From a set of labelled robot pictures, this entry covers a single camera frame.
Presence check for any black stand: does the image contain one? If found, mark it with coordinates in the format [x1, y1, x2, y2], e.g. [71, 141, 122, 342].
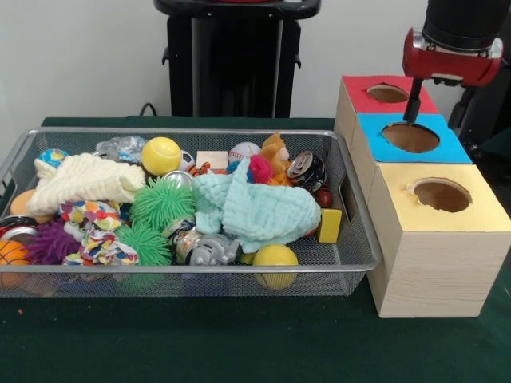
[458, 39, 511, 144]

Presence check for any shallow mesh bin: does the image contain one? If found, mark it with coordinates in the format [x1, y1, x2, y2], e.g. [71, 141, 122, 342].
[0, 127, 383, 298]

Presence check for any black cable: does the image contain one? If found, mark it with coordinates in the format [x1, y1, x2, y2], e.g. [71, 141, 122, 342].
[139, 102, 172, 117]

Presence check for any green spiky rubber ball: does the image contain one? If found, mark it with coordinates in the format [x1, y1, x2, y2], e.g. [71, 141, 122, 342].
[115, 223, 173, 267]
[129, 177, 197, 232]

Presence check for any small orange basketball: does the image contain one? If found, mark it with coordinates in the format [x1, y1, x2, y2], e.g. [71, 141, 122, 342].
[0, 239, 33, 288]

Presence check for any dark green table cloth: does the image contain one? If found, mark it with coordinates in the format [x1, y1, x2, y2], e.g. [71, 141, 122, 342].
[477, 127, 511, 155]
[0, 116, 511, 383]

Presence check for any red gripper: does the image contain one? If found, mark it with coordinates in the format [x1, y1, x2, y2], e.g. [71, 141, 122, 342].
[402, 26, 504, 129]

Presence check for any colourful patterned cloth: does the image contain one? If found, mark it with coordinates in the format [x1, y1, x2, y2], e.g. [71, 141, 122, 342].
[58, 199, 140, 267]

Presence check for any wooden box with three holes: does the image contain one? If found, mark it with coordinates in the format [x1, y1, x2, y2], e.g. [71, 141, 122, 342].
[334, 74, 511, 319]

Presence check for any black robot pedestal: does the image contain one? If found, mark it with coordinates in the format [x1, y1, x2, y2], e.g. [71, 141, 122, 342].
[153, 0, 323, 119]

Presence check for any smooth yellow ball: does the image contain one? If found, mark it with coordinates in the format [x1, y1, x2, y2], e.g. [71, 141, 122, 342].
[252, 243, 299, 290]

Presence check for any yellow tennis ball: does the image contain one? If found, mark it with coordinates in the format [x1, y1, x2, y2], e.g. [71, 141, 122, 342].
[141, 136, 183, 176]

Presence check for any purple spiky rubber ball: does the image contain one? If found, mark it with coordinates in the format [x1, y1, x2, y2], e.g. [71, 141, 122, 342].
[26, 218, 83, 267]

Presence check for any mint muslin cloth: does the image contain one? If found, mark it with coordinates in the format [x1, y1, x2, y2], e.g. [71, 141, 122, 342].
[191, 157, 323, 255]

